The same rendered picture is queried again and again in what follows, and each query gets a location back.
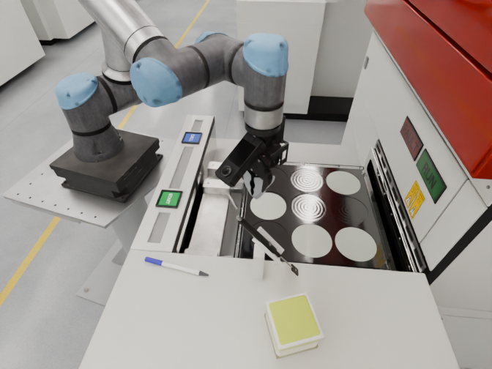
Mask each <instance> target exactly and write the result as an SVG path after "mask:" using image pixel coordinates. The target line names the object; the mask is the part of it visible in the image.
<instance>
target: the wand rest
mask: <svg viewBox="0 0 492 369"><path fill-rule="evenodd" d="M257 231H258V232H259V233H260V234H261V235H263V236H264V237H265V238H266V239H267V240H268V241H269V242H271V243H272V245H273V246H274V247H276V248H277V252H279V253H280V254H282V253H283V251H284V249H283V248H282V247H281V246H280V245H279V244H278V243H277V242H276V241H275V240H274V239H273V238H272V237H271V236H270V235H268V233H267V232H266V231H265V230H264V229H263V228H262V227H261V226H260V227H259V228H258V230H257ZM253 237H254V236H253ZM252 241H254V242H255V244H254V254H253V280H263V273H264V254H265V253H266V254H267V255H268V256H269V257H271V258H272V259H273V260H274V265H275V266H282V267H283V266H284V264H283V263H282V262H281V261H280V258H278V257H277V256H276V255H275V254H274V253H271V252H270V251H269V250H268V249H267V248H266V247H265V246H264V245H263V244H262V243H260V242H259V241H258V240H257V239H256V238H255V237H254V238H253V239H252Z"/></svg>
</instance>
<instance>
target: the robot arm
mask: <svg viewBox="0 0 492 369"><path fill-rule="evenodd" d="M78 1H79V2H80V3H81V5H82V6H83V7H84V9H85V10H86V11H87V12H88V13H89V14H90V15H91V17H92V18H93V19H94V20H95V22H96V23H97V24H98V25H99V27H100V29H101V34H102V42H103V47H104V52H105V61H104V62H103V63H102V65H101V69H102V75H98V76H94V75H93V74H91V73H88V72H82V73H81V74H80V73H77V74H74V75H70V76H68V77H66V78H64V79H62V80H61V81H60V82H59V83H58V84H57V86H56V88H55V95H56V98H57V100H58V104H59V107H60V108H61V109H62V112H63V114H64V116H65V118H66V120H67V123H68V125H69V126H70V129H71V131H72V138H73V151H74V153H75V155H76V157H77V158H78V159H79V160H82V161H84V162H89V163H95V162H101V161H104V160H108V159H111V158H112V157H115V156H116V155H117V154H118V153H120V151H121V150H122V149H123V147H124V142H123V140H122V137H121V135H120V134H119V133H118V131H117V130H116V128H115V127H114V126H113V125H112V124H111V120H110V117H109V116H110V115H112V114H114V113H117V112H120V111H123V110H124V109H127V108H130V107H132V106H134V105H140V104H141V103H145V104H146V105H148V106H149V107H153V108H158V107H160V106H164V105H168V104H170V103H175V102H177V101H179V100H180V99H182V98H183V97H186V96H188V95H191V94H194V93H196V92H199V91H200V90H202V89H206V88H208V87H210V86H213V85H215V84H217V83H220V82H222V81H228V82H230V83H233V84H235V85H237V86H241V87H243V88H244V120H245V129H246V131H247V133H246V134H245V135H244V137H243V138H242V139H241V141H240V142H239V143H238V144H237V145H236V146H235V148H234V149H233V150H232V152H231V153H230V154H229V156H227V158H226V159H225V160H224V161H223V163H222V164H221V165H220V167H219V168H218V169H217V170H216V171H215V175H216V177H217V178H219V179H220V180H221V181H223V182H224V183H225V184H227V185H228V186H229V187H234V186H235V185H236V184H237V182H238V181H239V180H240V179H241V178H242V179H243V180H244V183H245V186H246V188H247V189H248V191H249V193H250V194H251V195H252V197H253V198H255V199H258V198H260V197H261V196H262V195H263V194H264V193H265V191H266V190H267V188H268V187H269V186H270V185H271V184H272V183H273V182H274V180H275V176H273V175H272V173H271V172H272V171H271V170H270V169H271V168H274V167H275V166H276V165H277V164H278V163H279V159H280V165H282V164H284V163H285V162H287V156H288V146H289V142H287V141H284V140H283V134H284V127H285V120H286V116H284V115H283V108H284V97H285V89H286V76H287V72H288V42H287V40H286V39H285V38H284V37H282V36H280V35H278V34H268V33H257V34H251V35H250V36H248V37H247V38H246V39H245V41H241V40H238V39H235V38H233V37H229V36H228V35H226V34H224V33H220V32H213V31H206V32H204V33H202V34H201V35H200V37H199V38H197V39H196V40H195V42H194V45H188V46H186V47H183V48H179V49H176V48H175V47H174V46H173V45H172V43H171V42H170V41H169V40H168V38H167V37H166V36H165V35H164V34H163V33H162V32H161V31H160V30H159V28H158V27H157V26H156V25H155V24H154V22H153V21H152V20H151V19H150V17H149V16H148V15H147V14H146V13H145V12H144V11H143V10H142V9H141V7H140V6H139V5H138V4H137V3H136V1H135V0H78ZM280 144H284V145H283V146H281V145H280ZM285 150H286V157H285V158H284V159H283V160H282V158H283V152H284V151H285Z"/></svg>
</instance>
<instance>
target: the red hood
mask: <svg viewBox="0 0 492 369"><path fill-rule="evenodd" d="M364 12H365V15H366V16H367V18H368V20H369V21H370V23H371V24H372V26H373V27H374V29H375V30H376V32H377V33H378V35H379V36H380V38H381V39H382V41H383V43H384V44H385V45H386V47H387V49H388V50H389V52H390V53H391V54H392V56H393V58H394V59H395V61H396V62H397V64H398V66H399V67H400V68H401V70H402V71H403V73H404V75H405V76H406V78H407V79H408V81H409V83H410V84H411V85H412V87H413V88H414V90H415V92H416V93H417V94H418V96H419V98H420V99H421V101H422V102H423V104H424V105H425V107H426V108H427V109H428V111H429V113H430V114H431V116H432V117H433V119H434V121H435V122H436V123H437V125H438V126H439V128H440V130H441V131H442V132H443V134H444V136H445V138H446V139H447V140H448V142H449V143H450V145H451V147H452V148H453V149H454V151H455V153H456V154H457V156H458V157H459V159H460V160H461V162H462V163H463V165H464V166H465V168H466V170H467V171H468V172H469V174H470V176H471V177H472V178H473V179H492V0H367V1H366V5H365V10H364Z"/></svg>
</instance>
